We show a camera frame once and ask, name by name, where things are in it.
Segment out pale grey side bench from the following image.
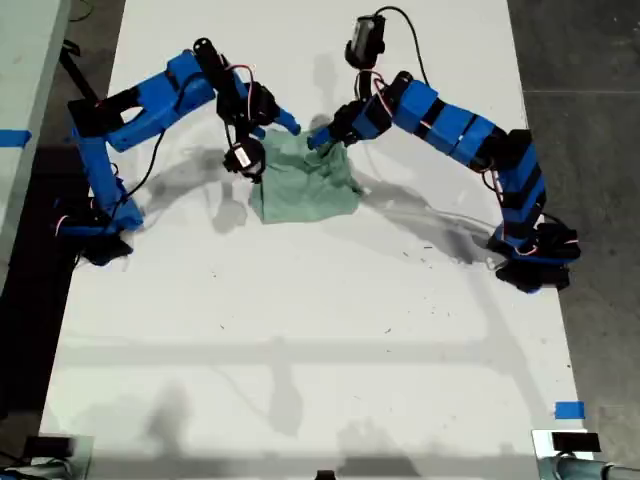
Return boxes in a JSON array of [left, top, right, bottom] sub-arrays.
[[0, 0, 72, 294]]

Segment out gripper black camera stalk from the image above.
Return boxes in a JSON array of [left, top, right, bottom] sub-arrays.
[[344, 47, 381, 101], [225, 119, 267, 185]]

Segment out grey metal tube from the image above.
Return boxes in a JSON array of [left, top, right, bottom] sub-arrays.
[[542, 455, 640, 480]]

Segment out long blue tape strip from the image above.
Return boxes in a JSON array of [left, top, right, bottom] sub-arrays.
[[0, 128, 34, 149]]

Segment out small black box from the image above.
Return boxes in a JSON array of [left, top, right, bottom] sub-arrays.
[[23, 436, 74, 456], [551, 432, 601, 452]]

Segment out black stand leg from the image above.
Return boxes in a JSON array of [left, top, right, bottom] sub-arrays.
[[58, 42, 101, 101]]

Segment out pale green T-shirt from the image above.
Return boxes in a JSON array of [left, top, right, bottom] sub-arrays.
[[248, 127, 365, 225]]

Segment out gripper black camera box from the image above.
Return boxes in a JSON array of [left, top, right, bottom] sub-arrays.
[[222, 142, 266, 176], [349, 14, 387, 54]]

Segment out gripper black camera cable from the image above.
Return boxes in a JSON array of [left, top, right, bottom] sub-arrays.
[[109, 127, 169, 224], [373, 4, 431, 86]]

